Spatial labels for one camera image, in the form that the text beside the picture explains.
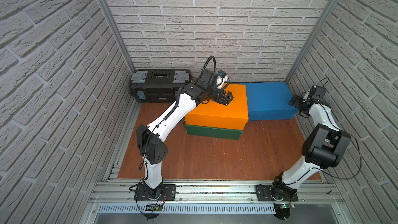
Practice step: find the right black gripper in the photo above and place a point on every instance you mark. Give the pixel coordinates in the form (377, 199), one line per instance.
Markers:
(297, 101)

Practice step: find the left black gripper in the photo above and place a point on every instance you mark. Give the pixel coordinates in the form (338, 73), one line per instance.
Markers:
(223, 97)

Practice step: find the orange shoebox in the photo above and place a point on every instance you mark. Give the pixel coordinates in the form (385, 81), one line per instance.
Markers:
(233, 116)

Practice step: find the blue shoebox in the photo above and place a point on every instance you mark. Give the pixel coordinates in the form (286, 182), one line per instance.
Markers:
(269, 101)

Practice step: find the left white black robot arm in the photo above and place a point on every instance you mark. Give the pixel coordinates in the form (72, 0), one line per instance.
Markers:
(209, 86)

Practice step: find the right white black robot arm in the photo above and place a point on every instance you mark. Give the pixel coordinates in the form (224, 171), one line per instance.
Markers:
(323, 148)

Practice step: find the green shoebox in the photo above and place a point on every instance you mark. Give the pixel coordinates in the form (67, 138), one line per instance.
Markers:
(211, 132)

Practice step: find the black plastic toolbox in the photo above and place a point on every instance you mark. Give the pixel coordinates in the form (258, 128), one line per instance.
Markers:
(158, 85)

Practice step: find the right green circuit board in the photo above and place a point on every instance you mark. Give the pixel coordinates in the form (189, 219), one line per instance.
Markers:
(284, 205)

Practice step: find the green circuit board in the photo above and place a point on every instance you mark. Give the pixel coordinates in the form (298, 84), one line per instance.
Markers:
(154, 208)
(284, 205)

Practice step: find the left green circuit board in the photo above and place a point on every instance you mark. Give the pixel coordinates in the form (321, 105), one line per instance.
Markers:
(154, 208)

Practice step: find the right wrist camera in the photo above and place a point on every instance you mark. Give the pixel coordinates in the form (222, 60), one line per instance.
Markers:
(308, 95)

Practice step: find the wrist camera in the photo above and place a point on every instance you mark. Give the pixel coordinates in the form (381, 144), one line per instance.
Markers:
(308, 95)
(221, 79)

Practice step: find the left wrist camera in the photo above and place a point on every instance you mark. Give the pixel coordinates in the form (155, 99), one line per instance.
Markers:
(221, 79)

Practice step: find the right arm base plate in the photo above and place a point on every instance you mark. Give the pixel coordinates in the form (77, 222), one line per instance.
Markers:
(262, 193)

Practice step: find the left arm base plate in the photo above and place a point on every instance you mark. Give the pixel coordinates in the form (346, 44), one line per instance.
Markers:
(164, 192)

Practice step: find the right aluminium corner post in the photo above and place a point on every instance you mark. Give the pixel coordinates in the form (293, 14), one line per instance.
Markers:
(331, 4)

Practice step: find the aluminium corner post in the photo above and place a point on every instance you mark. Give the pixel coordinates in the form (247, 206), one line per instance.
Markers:
(104, 6)
(331, 4)

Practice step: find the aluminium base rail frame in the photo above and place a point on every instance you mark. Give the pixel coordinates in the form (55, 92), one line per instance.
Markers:
(206, 197)

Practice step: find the left aluminium corner post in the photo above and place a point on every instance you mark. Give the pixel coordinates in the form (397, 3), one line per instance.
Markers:
(104, 6)

